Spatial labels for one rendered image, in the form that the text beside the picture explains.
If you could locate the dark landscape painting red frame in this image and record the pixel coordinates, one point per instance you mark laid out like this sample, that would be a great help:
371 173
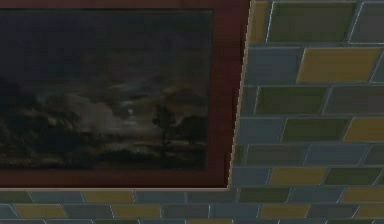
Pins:
106 93

